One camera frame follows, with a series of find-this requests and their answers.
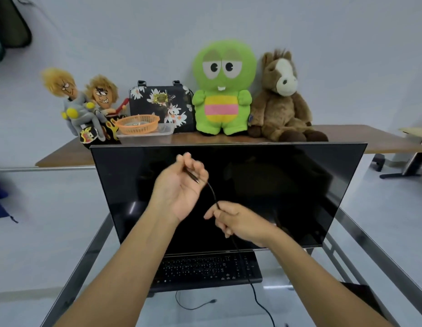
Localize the light wooden side table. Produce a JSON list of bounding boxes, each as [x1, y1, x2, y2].
[[380, 127, 422, 179]]

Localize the person's right hand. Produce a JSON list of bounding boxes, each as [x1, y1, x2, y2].
[[203, 201, 281, 248]]

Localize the blond doll in grey suit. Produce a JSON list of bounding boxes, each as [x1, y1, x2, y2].
[[41, 67, 107, 141]]

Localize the blond doll in flame outfit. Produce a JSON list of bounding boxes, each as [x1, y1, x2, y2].
[[79, 75, 130, 145]]

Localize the orange plastic basket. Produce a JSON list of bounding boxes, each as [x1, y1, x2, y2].
[[115, 114, 160, 135]]

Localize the person's left forearm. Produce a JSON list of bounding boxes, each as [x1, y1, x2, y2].
[[54, 206, 181, 327]]

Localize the black floral handbag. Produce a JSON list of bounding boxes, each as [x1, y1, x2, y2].
[[128, 80, 196, 133]]

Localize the person's left hand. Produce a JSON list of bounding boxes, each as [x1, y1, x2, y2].
[[148, 152, 209, 223]]

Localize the brown wooden desk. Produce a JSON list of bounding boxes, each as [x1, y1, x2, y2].
[[35, 124, 422, 168]]

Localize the black keyboard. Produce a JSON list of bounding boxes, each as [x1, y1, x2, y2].
[[149, 251, 263, 293]]

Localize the black chair seat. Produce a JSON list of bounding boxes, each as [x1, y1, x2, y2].
[[341, 282, 388, 319]]

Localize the black cable with plug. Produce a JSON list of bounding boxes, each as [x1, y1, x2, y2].
[[184, 167, 276, 327]]

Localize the dark hanging bag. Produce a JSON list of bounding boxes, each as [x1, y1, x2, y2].
[[0, 0, 32, 65]]

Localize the black flat monitor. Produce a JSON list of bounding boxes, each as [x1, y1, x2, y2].
[[90, 142, 368, 255]]

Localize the thin black keyboard cable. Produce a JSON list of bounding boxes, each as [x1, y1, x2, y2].
[[175, 291, 217, 311]]

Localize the green plush monster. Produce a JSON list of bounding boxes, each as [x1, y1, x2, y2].
[[191, 40, 258, 136]]

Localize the brown plush horse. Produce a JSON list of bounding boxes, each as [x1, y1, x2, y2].
[[247, 49, 329, 143]]

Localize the person's right forearm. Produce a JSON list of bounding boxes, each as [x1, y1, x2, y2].
[[253, 228, 395, 327]]

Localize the clear plastic container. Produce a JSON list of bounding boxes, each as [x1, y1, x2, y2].
[[116, 123, 176, 137]]

